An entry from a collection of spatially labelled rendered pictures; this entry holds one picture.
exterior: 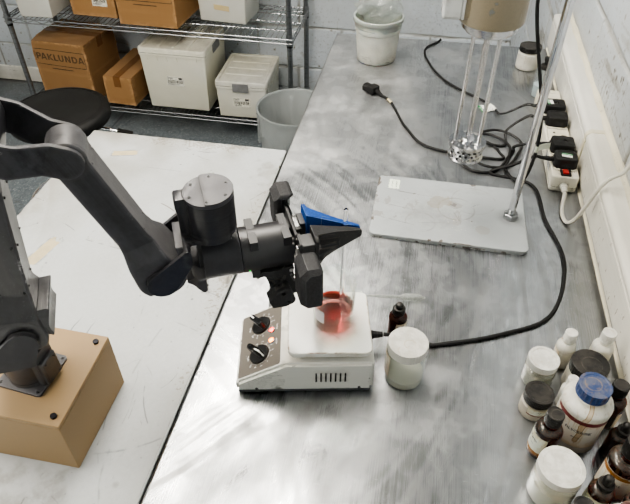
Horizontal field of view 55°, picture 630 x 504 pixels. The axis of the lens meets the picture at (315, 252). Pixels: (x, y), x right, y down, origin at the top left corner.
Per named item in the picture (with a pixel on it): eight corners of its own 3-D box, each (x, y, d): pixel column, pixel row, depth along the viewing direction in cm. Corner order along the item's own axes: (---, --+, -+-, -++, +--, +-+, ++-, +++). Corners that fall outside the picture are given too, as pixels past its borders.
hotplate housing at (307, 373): (237, 395, 89) (232, 361, 83) (243, 327, 99) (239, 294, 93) (386, 393, 89) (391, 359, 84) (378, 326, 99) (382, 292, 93)
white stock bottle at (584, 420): (551, 407, 87) (573, 358, 80) (597, 424, 85) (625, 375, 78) (543, 442, 83) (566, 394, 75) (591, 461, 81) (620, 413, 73)
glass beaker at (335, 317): (355, 340, 86) (357, 299, 80) (310, 338, 86) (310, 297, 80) (355, 304, 91) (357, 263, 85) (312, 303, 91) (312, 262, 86)
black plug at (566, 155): (542, 166, 126) (545, 158, 125) (541, 155, 130) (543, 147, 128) (577, 170, 125) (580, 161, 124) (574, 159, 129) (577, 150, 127)
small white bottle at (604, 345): (607, 372, 92) (626, 338, 87) (590, 376, 91) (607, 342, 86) (596, 356, 94) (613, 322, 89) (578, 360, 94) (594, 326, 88)
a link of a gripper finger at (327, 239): (308, 221, 74) (308, 257, 78) (315, 239, 71) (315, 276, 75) (362, 212, 75) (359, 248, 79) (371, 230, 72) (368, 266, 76)
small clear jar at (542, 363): (552, 394, 89) (562, 373, 85) (520, 389, 90) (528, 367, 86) (550, 370, 92) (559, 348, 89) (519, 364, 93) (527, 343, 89)
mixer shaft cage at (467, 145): (445, 163, 109) (469, 27, 93) (446, 144, 114) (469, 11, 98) (483, 167, 108) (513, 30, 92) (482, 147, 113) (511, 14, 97)
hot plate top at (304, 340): (287, 358, 84) (287, 354, 83) (288, 296, 93) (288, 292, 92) (373, 357, 84) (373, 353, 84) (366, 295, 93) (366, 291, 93)
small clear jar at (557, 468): (565, 472, 80) (580, 446, 75) (576, 515, 76) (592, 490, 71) (521, 469, 80) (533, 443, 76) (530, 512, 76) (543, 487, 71)
